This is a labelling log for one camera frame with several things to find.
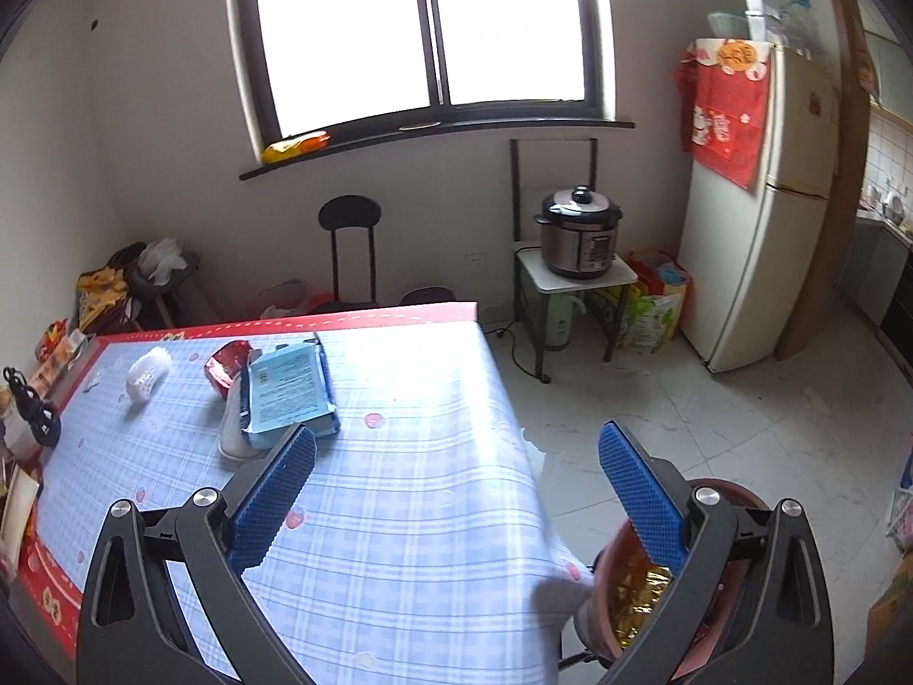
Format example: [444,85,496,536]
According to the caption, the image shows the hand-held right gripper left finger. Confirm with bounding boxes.
[75,422,318,685]

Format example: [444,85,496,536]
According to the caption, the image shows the yellow snack bags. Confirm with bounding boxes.
[77,267,133,333]

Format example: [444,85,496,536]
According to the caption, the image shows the grey kitchen cabinet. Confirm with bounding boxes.
[849,217,913,322]

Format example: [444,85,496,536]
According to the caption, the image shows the white foam fruit net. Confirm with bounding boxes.
[124,346,172,404]

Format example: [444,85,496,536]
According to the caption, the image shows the red printed table cover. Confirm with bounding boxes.
[10,301,479,664]

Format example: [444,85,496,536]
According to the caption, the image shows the black window sill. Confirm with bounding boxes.
[239,118,636,182]

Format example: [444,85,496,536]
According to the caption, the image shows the crumpled white bag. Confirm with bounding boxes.
[139,237,188,283]

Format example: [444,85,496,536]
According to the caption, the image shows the pile of colourful packages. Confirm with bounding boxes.
[884,442,913,550]

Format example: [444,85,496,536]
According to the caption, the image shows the red foil wrapper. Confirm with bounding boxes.
[204,340,265,401]

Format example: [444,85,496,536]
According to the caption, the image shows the yellow snack packet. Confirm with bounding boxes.
[261,130,330,164]

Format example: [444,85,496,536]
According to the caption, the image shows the green thermos jug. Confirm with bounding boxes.
[546,292,589,352]

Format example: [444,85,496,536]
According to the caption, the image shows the cream refrigerator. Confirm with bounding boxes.
[676,39,843,373]

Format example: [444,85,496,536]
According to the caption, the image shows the blue cardboard box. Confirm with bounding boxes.
[239,332,342,450]

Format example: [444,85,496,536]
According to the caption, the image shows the colourful shopping bag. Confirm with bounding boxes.
[606,249,693,354]

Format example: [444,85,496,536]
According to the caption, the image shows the black frame side table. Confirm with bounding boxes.
[510,137,639,382]

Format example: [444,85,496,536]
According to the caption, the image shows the pale upper kitchen cabinets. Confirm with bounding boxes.
[862,29,913,115]

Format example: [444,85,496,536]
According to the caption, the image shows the clear plastic bag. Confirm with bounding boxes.
[774,0,818,53]

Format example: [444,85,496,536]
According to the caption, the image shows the black framed window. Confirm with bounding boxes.
[228,0,616,162]

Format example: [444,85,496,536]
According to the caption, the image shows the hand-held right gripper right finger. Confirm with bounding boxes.
[597,420,837,685]

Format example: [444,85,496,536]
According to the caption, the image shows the white storage boxes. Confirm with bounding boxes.
[742,0,776,42]

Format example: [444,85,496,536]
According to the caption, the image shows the electric pressure cooker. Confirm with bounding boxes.
[535,186,623,281]

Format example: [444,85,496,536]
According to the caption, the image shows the gold foil wrapper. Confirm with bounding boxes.
[606,562,675,650]

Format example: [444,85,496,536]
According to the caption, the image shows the red round bin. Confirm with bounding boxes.
[574,478,771,679]

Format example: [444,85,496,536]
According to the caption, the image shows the wooden door frame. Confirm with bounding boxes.
[774,0,886,361]

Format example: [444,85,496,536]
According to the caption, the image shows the red printed cloth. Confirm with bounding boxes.
[676,38,775,190]

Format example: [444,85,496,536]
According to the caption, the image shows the black power cable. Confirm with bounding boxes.
[479,324,554,382]

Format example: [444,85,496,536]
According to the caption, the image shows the blue plaid tablecloth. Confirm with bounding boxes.
[32,317,596,685]

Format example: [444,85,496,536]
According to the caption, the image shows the dark low stool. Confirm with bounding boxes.
[128,249,215,329]

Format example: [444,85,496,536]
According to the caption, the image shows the black round back chair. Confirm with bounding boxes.
[317,196,384,308]

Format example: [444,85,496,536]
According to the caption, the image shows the cream paper envelope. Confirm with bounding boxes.
[0,472,40,565]

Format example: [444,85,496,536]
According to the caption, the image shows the clear plastic cups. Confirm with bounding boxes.
[217,371,276,465]

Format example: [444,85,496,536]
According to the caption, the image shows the black kitchen stove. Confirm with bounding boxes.
[879,246,913,365]

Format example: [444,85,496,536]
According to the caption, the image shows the clear floor bag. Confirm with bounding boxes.
[258,280,311,320]

